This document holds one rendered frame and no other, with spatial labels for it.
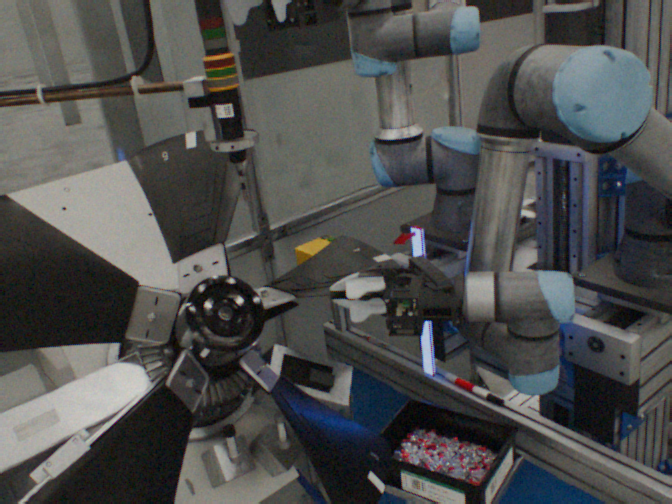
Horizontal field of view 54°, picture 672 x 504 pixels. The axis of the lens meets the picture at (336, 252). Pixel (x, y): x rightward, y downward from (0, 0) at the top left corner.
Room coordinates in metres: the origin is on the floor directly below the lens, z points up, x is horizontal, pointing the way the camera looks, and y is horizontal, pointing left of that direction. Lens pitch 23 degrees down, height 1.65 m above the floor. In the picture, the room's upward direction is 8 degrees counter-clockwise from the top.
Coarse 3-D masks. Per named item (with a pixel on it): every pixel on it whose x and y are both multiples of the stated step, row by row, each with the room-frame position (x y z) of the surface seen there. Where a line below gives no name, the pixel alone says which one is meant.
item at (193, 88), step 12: (192, 84) 0.95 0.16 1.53; (204, 84) 0.95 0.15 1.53; (192, 96) 0.95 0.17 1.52; (204, 96) 0.94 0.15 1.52; (192, 108) 0.95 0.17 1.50; (204, 108) 0.95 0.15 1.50; (204, 120) 0.95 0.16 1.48; (216, 120) 0.96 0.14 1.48; (204, 132) 0.95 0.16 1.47; (216, 132) 0.95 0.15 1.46; (252, 132) 0.97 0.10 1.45; (216, 144) 0.93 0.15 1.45; (228, 144) 0.92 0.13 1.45; (240, 144) 0.92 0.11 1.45; (252, 144) 0.93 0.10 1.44
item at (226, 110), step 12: (216, 96) 0.94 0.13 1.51; (228, 96) 0.94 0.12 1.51; (216, 108) 0.94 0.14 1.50; (228, 108) 0.94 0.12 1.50; (240, 108) 0.95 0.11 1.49; (228, 120) 0.94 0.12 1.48; (240, 120) 0.95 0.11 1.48; (228, 132) 0.94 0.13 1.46; (240, 132) 0.94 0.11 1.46; (240, 156) 0.94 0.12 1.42
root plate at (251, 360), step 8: (248, 352) 0.90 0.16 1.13; (240, 360) 0.84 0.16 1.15; (248, 360) 0.86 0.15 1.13; (256, 360) 0.89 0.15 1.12; (248, 368) 0.83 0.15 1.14; (256, 368) 0.86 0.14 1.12; (272, 368) 0.90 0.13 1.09; (256, 376) 0.83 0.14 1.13; (264, 376) 0.85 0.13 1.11; (272, 376) 0.88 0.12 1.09; (264, 384) 0.82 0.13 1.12; (272, 384) 0.85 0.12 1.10
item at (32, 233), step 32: (0, 224) 0.86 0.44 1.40; (32, 224) 0.87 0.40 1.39; (0, 256) 0.85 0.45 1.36; (32, 256) 0.85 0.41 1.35; (64, 256) 0.86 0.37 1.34; (96, 256) 0.87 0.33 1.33; (0, 288) 0.83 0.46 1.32; (32, 288) 0.84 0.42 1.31; (64, 288) 0.85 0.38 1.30; (96, 288) 0.86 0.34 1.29; (128, 288) 0.87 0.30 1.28; (0, 320) 0.83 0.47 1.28; (32, 320) 0.84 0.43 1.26; (64, 320) 0.85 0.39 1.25; (96, 320) 0.86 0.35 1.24; (128, 320) 0.87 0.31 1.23; (0, 352) 0.82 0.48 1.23
